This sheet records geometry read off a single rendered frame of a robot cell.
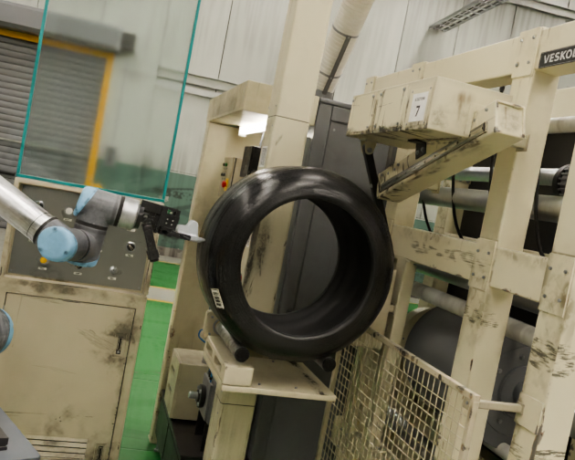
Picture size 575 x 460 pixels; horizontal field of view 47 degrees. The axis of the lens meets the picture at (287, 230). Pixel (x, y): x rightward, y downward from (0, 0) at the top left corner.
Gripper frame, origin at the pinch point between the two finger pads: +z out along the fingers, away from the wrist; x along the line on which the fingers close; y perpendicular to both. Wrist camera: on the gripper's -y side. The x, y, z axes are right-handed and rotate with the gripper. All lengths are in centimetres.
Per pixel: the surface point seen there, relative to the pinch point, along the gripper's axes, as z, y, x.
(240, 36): 126, 287, 911
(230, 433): 36, -66, 29
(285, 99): 19, 54, 28
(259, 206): 11.2, 15.0, -12.5
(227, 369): 17.3, -33.7, -8.3
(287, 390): 38, -36, -7
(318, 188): 26.5, 25.1, -12.6
